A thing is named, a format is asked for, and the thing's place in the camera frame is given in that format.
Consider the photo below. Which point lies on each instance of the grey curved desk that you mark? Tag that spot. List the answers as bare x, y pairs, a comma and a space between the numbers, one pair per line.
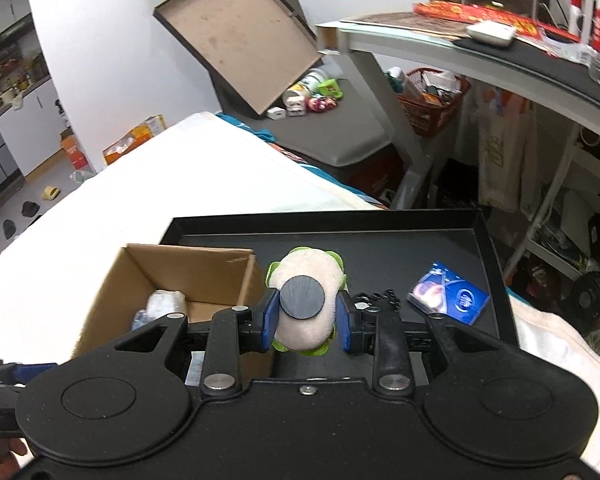
505, 67

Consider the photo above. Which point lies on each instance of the black box lid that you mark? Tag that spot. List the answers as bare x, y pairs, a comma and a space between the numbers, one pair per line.
235, 35

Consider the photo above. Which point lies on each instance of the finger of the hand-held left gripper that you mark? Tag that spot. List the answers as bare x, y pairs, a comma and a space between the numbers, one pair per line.
32, 371

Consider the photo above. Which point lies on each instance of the brown cardboard box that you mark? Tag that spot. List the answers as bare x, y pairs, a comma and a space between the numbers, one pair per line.
200, 280

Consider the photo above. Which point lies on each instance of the black slipper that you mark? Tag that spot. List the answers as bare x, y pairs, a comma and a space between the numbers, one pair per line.
9, 228
30, 209

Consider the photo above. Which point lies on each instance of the white charger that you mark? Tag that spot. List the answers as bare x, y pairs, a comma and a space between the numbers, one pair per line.
294, 109
276, 113

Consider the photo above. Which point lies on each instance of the red paper banner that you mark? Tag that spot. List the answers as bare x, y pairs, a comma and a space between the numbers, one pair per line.
480, 14

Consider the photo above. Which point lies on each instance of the blue tissue packet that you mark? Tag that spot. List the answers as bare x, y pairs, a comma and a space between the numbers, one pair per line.
450, 292

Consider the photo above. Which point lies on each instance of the black floor fan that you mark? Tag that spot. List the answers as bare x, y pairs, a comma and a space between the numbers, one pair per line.
591, 300

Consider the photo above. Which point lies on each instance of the black white plush toy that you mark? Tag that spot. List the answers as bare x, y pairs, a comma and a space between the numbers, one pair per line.
380, 297

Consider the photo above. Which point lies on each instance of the pink toy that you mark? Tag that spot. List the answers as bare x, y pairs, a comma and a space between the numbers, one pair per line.
320, 104

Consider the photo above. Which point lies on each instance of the person's left hand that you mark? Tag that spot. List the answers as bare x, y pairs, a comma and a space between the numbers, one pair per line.
7, 455

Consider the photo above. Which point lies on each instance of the orange cardboard box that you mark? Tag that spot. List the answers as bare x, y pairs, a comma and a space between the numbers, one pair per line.
75, 152

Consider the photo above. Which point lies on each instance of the white jar yellow lid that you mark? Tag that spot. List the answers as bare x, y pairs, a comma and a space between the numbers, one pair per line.
307, 85

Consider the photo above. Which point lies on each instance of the red plastic basket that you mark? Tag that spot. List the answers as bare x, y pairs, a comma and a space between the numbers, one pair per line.
430, 105

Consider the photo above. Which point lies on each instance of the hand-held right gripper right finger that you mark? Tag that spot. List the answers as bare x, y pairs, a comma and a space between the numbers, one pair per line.
344, 322

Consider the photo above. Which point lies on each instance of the white cabinet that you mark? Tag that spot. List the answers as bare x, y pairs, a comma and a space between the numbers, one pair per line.
35, 125

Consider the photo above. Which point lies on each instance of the orange plastic bag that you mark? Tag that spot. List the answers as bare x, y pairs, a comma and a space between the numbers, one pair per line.
135, 140

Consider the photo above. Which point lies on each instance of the white power bank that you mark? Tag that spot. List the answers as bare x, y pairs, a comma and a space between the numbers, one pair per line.
491, 33

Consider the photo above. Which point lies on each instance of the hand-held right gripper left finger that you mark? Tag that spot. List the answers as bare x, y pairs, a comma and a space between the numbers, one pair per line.
269, 317

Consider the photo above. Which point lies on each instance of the blue grey fluffy plush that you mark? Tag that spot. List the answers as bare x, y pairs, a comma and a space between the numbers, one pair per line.
139, 319

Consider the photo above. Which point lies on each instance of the beige paper bag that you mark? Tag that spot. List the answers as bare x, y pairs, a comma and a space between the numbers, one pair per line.
500, 160

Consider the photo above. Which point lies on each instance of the white soft block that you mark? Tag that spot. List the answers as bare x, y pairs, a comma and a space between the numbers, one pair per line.
166, 302

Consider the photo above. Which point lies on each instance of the cream round plush toy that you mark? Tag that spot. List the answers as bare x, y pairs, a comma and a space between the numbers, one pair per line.
307, 270

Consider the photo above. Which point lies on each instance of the black shallow tray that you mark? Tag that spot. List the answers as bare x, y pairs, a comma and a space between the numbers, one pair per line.
390, 255

